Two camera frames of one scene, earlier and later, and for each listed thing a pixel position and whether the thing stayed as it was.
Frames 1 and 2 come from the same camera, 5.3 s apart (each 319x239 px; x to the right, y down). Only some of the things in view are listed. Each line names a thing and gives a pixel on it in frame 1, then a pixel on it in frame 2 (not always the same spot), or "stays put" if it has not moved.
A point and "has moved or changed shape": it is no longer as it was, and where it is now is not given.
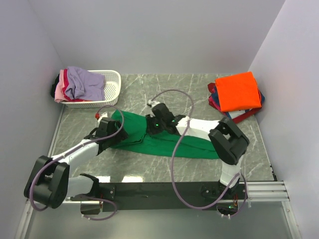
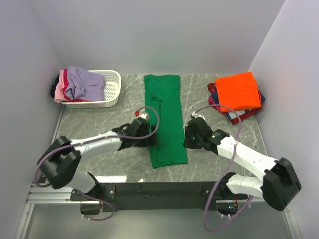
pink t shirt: (59, 96) stays put
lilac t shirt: (83, 85) stays put
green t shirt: (164, 144) has moved or changed shape
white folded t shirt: (234, 114) stays put
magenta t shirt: (66, 83) stays put
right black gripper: (151, 129) -> (188, 143)
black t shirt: (54, 86) stays put
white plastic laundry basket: (112, 82) stays put
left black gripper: (121, 136) -> (150, 142)
